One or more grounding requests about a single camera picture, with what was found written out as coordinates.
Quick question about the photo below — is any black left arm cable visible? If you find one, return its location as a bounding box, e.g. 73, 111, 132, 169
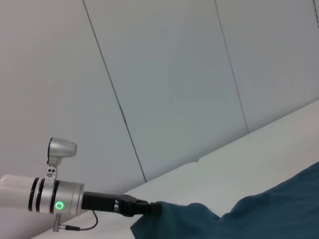
52, 210, 98, 233

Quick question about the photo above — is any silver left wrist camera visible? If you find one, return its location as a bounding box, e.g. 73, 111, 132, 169
46, 136, 78, 180

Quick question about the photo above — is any teal blue shirt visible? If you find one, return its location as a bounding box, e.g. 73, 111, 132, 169
129, 161, 319, 239

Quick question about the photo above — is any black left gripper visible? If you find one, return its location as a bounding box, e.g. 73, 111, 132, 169
81, 191, 163, 218

